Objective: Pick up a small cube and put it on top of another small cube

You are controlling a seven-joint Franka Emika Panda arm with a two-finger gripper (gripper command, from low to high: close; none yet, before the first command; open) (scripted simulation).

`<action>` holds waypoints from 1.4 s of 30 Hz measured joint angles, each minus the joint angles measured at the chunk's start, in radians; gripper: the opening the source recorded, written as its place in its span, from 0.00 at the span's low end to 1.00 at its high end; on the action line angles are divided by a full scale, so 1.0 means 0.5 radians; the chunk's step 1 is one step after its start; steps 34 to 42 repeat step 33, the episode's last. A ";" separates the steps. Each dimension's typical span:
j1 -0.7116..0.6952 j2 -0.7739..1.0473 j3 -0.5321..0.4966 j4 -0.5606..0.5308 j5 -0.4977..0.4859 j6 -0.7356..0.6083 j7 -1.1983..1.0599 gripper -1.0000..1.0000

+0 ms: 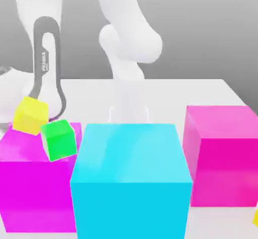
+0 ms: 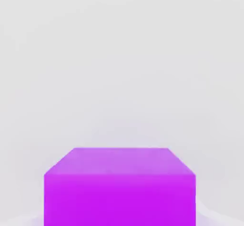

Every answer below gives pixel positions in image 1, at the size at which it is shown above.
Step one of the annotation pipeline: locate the small green cube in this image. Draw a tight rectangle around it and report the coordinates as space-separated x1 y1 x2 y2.
40 119 78 163

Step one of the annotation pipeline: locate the large pink box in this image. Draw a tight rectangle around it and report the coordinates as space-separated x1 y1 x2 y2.
182 105 258 208

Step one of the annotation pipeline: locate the large cyan box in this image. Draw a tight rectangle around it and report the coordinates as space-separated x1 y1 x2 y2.
70 123 194 239

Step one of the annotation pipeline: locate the large magenta box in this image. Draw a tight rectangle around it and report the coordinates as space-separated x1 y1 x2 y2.
0 122 83 233

